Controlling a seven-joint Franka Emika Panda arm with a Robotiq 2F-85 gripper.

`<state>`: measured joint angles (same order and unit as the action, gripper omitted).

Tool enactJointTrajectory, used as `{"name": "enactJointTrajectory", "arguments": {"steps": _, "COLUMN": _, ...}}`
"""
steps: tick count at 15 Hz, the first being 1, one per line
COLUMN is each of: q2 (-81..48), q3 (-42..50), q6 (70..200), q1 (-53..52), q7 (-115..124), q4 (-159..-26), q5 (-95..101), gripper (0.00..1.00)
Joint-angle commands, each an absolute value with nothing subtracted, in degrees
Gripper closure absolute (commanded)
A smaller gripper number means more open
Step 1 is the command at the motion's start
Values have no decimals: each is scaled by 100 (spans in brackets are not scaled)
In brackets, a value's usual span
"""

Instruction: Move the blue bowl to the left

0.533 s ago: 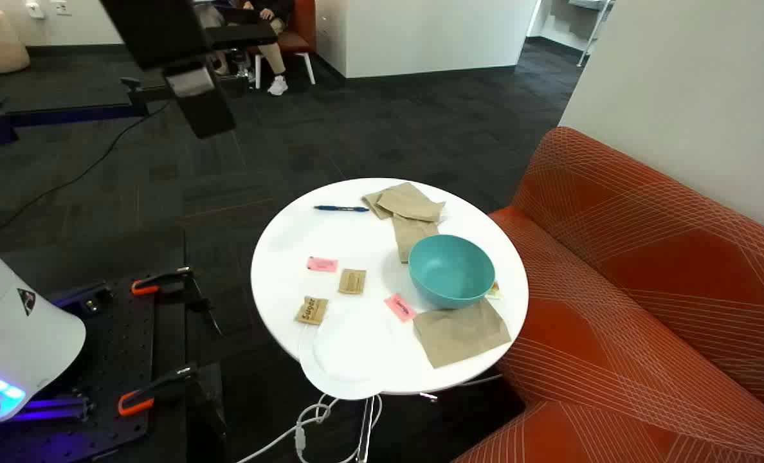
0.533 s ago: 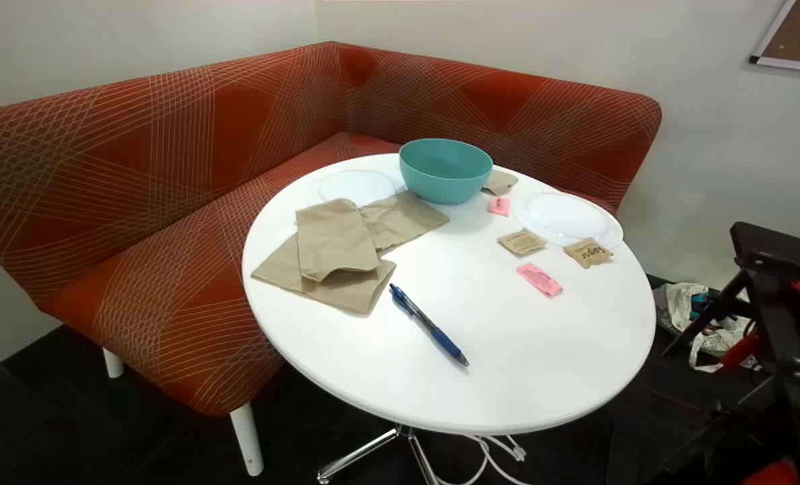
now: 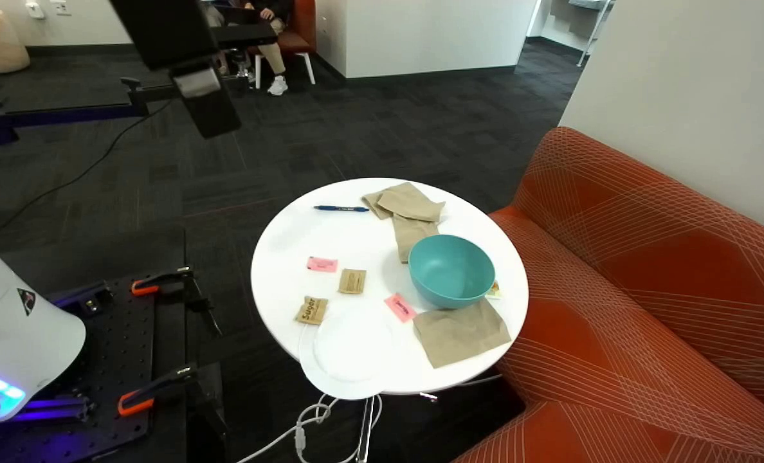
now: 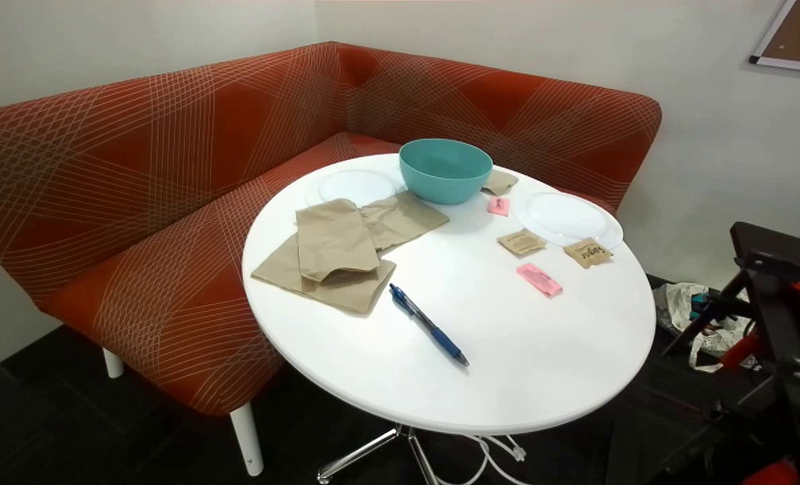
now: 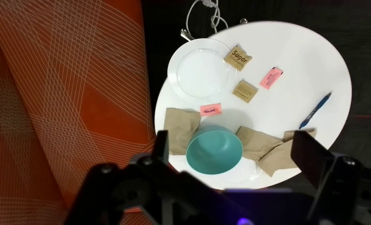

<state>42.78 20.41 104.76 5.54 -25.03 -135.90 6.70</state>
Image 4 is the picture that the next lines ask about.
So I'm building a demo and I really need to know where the blue bowl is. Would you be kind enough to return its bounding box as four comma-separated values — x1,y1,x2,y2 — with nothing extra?
395,135,496,207

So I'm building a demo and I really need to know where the folded brown napkin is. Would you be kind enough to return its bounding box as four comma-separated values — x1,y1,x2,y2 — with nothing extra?
294,197,386,286

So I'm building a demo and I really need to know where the large flat brown napkin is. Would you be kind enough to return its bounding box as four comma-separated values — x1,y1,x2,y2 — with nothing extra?
247,225,398,317

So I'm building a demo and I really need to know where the white plate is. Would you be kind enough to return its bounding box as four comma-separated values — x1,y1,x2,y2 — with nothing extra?
515,189,624,254
316,163,406,211

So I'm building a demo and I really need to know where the blue pen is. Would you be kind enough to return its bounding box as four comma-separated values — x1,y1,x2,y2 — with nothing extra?
389,281,471,368

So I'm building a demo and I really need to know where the small brown packet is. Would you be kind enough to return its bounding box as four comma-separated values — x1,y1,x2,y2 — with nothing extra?
496,225,549,260
560,234,616,273
479,168,521,200

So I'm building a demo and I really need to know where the orange patterned corner sofa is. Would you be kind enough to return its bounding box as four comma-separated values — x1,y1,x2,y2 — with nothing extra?
0,37,665,480

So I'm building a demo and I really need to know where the white bag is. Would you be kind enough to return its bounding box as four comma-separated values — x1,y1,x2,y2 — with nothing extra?
653,281,732,375

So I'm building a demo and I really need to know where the black robot stand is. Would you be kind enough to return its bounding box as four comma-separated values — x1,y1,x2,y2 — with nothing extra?
650,219,800,485

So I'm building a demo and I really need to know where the white cable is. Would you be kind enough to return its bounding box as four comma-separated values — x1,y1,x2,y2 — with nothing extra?
464,430,529,485

